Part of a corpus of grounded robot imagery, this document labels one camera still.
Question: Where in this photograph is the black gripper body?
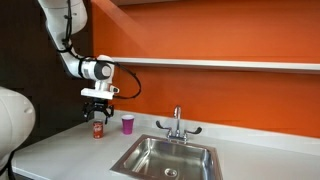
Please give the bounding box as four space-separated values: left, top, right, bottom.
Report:
87 97 111 113

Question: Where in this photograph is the red soda can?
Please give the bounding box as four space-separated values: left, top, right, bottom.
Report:
92 119 104 140

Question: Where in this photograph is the purple plastic cup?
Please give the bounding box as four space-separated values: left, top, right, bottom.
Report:
120 114 135 136

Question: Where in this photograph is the stainless steel sink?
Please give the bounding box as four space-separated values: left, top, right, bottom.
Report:
109 133 224 180

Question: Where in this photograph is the dark brown cabinet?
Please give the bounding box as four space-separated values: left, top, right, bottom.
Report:
0 0 95 151

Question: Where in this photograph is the white counter backsplash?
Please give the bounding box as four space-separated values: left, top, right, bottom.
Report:
93 106 320 157

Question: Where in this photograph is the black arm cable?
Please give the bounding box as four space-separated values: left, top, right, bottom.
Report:
54 0 142 100

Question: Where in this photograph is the chrome two-handle faucet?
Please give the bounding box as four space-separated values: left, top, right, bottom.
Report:
155 105 203 144

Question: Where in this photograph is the white wall shelf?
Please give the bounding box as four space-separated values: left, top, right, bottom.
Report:
112 56 320 75

